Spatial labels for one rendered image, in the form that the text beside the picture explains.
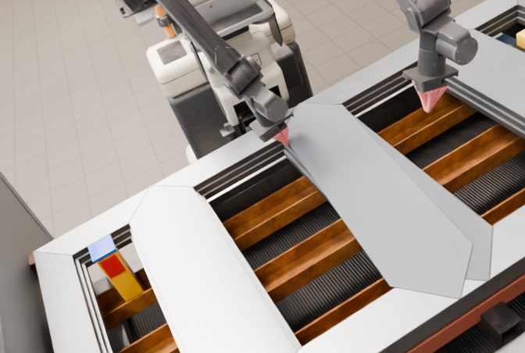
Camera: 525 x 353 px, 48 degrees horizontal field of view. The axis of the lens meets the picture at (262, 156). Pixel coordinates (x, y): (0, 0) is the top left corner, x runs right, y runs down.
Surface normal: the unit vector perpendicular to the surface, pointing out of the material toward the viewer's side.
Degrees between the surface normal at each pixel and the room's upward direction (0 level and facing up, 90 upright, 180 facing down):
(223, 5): 90
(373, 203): 0
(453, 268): 0
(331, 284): 0
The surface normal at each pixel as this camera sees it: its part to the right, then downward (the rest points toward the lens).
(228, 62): 0.34, 0.25
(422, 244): -0.29, -0.73
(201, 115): 0.33, 0.53
